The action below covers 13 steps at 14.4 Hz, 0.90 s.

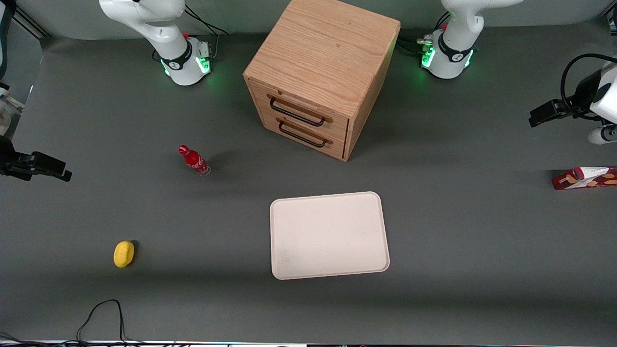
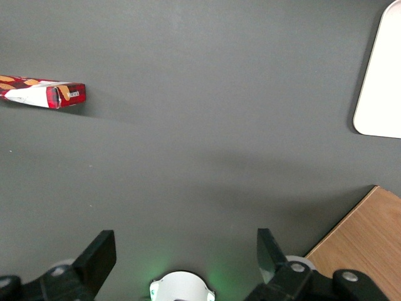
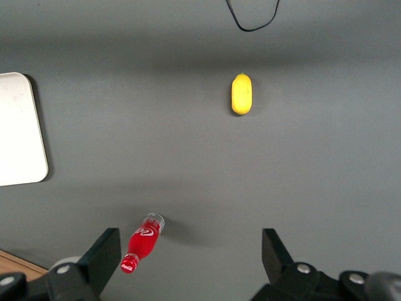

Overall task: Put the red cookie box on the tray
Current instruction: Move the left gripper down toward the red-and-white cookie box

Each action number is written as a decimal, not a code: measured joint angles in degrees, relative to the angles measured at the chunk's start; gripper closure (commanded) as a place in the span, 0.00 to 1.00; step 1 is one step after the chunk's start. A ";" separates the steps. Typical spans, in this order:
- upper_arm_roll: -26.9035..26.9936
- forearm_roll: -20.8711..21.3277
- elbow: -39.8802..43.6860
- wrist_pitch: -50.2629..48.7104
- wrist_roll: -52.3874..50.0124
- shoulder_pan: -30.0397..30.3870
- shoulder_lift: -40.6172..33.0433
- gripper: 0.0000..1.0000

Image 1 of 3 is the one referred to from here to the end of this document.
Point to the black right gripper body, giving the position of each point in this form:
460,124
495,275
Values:
6,156

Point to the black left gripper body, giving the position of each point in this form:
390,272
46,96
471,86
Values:
580,98

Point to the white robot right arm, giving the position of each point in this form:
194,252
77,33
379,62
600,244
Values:
144,19

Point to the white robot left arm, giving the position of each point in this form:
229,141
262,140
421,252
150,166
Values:
450,58

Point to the red cookie box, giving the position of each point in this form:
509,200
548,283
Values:
581,179

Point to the white rectangular tray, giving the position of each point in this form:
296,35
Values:
329,235

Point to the yellow lemon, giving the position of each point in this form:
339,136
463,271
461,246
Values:
124,254

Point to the red cola bottle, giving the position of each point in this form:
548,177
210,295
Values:
194,161

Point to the wooden drawer front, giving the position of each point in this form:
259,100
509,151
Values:
337,147
337,126

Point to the wooden drawer cabinet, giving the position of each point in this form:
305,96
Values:
323,48

